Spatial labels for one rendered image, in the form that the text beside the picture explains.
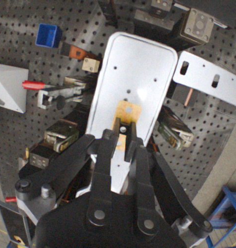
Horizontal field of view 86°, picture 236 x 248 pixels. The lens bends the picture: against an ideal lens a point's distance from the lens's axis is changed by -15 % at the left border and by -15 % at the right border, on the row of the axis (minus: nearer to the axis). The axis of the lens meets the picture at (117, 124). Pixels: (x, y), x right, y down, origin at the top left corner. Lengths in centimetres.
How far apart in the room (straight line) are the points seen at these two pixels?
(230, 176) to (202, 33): 217
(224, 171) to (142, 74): 201
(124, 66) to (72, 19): 48
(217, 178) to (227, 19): 204
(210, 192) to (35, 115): 232
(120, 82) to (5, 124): 90
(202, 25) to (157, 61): 16
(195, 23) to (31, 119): 94
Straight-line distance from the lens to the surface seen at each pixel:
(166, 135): 48
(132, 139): 17
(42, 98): 31
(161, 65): 48
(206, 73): 53
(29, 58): 95
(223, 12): 56
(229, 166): 229
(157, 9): 44
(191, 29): 46
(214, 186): 242
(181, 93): 53
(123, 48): 48
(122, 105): 23
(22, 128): 107
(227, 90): 58
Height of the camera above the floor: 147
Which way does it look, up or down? 70 degrees down
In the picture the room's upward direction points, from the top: 169 degrees counter-clockwise
